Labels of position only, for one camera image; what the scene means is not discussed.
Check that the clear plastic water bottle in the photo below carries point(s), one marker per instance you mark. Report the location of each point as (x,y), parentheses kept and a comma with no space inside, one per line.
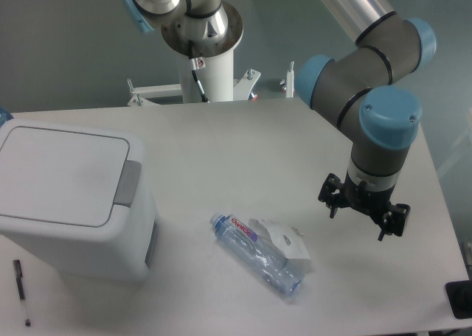
(262,257)

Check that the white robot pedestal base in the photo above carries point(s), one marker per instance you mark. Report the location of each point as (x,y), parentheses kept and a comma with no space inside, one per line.
(201,43)

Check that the white trash can body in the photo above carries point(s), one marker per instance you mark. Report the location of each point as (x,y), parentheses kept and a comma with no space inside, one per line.
(119,250)

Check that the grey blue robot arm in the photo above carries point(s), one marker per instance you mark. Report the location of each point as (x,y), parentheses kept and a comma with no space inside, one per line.
(356,94)

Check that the white trash can lid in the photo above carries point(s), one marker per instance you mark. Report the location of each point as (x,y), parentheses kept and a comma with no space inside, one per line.
(63,176)

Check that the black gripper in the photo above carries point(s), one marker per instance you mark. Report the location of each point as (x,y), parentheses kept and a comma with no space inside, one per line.
(391,219)

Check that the crumpled white paper carton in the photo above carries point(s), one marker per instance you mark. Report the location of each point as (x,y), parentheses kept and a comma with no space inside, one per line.
(287,239)

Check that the black device at table edge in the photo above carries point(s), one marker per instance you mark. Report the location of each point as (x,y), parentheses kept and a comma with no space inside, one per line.
(459,296)

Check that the black pen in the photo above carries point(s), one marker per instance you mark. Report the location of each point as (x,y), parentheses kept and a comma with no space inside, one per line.
(21,292)

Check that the white metal floor frame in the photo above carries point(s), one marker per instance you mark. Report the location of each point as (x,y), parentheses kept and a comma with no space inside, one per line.
(203,85)

